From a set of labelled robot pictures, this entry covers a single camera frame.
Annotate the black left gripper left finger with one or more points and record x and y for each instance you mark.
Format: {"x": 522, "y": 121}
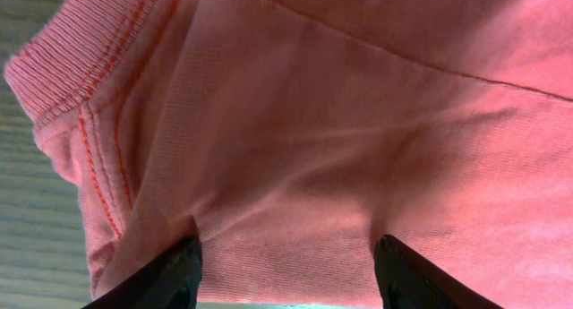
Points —
{"x": 171, "y": 281}

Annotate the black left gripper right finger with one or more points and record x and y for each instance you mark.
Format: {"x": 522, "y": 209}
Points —
{"x": 407, "y": 280}

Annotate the orange t-shirt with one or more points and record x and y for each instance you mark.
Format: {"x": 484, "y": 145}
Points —
{"x": 290, "y": 135}

